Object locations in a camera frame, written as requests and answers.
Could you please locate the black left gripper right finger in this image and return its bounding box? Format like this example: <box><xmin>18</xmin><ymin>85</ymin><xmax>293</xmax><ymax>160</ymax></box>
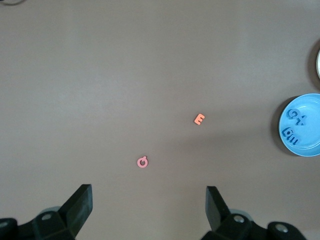
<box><xmin>201</xmin><ymin>185</ymin><xmax>307</xmax><ymax>240</ymax></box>

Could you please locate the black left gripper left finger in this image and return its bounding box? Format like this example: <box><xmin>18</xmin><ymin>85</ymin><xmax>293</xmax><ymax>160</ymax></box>
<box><xmin>0</xmin><ymin>184</ymin><xmax>93</xmax><ymax>240</ymax></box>

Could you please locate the red letter G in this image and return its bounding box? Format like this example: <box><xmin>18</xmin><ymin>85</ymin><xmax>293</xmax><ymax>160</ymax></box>
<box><xmin>136</xmin><ymin>155</ymin><xmax>149</xmax><ymax>169</ymax></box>

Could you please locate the orange letter E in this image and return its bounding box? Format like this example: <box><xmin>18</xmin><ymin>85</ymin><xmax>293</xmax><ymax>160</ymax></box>
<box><xmin>193</xmin><ymin>113</ymin><xmax>206</xmax><ymax>126</ymax></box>

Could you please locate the blue round plate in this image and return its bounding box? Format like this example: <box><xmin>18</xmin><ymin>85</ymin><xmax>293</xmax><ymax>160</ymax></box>
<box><xmin>278</xmin><ymin>92</ymin><xmax>320</xmax><ymax>158</ymax></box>

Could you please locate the beige round plate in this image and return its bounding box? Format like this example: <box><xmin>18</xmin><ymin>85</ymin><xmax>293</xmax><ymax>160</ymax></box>
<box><xmin>315</xmin><ymin>47</ymin><xmax>320</xmax><ymax>81</ymax></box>

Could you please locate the thin dark cable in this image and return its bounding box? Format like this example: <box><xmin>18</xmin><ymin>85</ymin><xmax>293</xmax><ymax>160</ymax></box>
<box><xmin>0</xmin><ymin>0</ymin><xmax>26</xmax><ymax>7</ymax></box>

